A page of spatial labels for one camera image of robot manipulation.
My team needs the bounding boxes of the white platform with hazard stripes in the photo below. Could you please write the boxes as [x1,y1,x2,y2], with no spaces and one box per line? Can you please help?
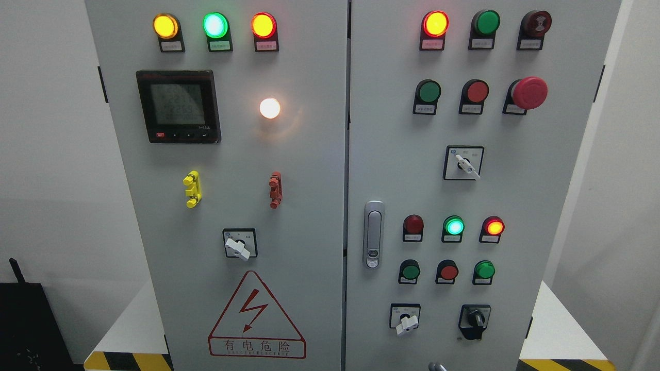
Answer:
[84,281,615,370]

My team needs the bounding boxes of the green start push button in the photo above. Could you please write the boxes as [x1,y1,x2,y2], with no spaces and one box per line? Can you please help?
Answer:
[398,259,421,284]

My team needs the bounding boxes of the white glowing indicator light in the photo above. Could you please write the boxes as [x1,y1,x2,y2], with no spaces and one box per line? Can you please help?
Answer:
[259,98,282,120]

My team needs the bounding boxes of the left door rotary selector switch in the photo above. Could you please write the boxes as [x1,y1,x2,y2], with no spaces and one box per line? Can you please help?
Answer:
[222,228,258,262]

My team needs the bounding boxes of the green push button second row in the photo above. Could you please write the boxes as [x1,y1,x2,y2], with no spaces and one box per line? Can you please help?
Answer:
[412,78,441,115]

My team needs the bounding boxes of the red emergency stop mushroom button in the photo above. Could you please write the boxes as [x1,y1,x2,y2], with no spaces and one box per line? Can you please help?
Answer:
[502,77,548,115]

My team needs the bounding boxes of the red indicator light lower right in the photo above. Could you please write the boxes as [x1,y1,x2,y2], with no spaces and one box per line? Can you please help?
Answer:
[479,216,505,244]

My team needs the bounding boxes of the red indicator light lower left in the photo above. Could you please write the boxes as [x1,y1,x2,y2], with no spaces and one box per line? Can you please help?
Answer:
[402,214,424,242]

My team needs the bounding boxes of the green indicator light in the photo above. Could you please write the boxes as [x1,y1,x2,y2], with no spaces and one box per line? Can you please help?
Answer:
[203,12,233,52]
[441,215,465,243]

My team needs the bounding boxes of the silver cabinet door handle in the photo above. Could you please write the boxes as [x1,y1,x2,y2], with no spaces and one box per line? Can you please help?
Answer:
[363,200,385,268]

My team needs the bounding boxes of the red push button second row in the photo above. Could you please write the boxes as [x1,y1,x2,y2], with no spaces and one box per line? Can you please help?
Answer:
[459,78,489,115]

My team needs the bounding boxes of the green indicator light top left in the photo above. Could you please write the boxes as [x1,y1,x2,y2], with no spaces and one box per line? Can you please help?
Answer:
[203,12,233,52]

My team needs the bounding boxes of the dark red buzzer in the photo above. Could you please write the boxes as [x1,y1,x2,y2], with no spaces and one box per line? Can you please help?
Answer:
[517,10,552,50]

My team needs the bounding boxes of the red push button lower row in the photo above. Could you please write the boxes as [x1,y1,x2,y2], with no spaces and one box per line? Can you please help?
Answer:
[435,259,459,284]

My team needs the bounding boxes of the green push button top right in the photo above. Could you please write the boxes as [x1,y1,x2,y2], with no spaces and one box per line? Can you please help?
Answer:
[468,9,501,50]

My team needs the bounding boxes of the upper right rotary selector switch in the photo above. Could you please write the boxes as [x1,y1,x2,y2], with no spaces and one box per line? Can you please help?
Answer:
[443,145,485,181]

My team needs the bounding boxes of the red indicator light left door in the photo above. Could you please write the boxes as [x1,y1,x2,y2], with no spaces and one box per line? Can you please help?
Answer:
[251,12,279,52]

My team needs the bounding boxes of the red electrical hazard warning sticker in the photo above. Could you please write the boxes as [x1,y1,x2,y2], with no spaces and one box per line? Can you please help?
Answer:
[208,271,306,359]

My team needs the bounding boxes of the black box with antenna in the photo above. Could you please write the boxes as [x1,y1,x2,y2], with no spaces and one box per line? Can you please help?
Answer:
[1,258,75,370]

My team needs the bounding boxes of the black digital power meter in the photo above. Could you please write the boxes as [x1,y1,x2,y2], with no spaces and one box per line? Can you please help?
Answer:
[135,70,221,144]

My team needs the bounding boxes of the green indicator light lower middle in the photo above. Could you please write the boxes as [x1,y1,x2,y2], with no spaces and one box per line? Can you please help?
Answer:
[441,215,465,243]

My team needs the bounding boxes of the grey electrical control cabinet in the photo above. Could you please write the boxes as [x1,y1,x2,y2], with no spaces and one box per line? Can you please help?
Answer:
[85,1,621,370]

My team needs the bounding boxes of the lower white rotary selector switch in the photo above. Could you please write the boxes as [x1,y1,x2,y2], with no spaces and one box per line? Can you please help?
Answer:
[389,303,421,336]

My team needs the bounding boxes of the red indicator light right door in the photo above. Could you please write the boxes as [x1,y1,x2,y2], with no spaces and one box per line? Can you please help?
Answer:
[419,10,450,51]

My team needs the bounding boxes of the yellow test terminal block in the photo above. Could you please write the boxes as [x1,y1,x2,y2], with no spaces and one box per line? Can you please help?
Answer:
[183,171,202,209]

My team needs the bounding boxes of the black knob selector switch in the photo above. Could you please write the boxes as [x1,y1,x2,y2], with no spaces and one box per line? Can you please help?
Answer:
[459,305,492,340]

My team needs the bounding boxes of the green push button lower right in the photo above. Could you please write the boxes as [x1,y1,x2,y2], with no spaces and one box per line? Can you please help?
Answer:
[472,260,497,285]

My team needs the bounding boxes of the yellow indicator light top left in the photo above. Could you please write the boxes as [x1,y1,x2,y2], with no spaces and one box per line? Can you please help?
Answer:
[152,13,186,53]

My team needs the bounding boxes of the red test terminal block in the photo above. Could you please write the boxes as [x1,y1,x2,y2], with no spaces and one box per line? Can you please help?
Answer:
[269,171,283,209]

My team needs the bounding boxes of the red indicator light door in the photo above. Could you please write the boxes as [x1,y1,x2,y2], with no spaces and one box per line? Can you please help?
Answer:
[251,12,279,52]
[419,10,450,51]

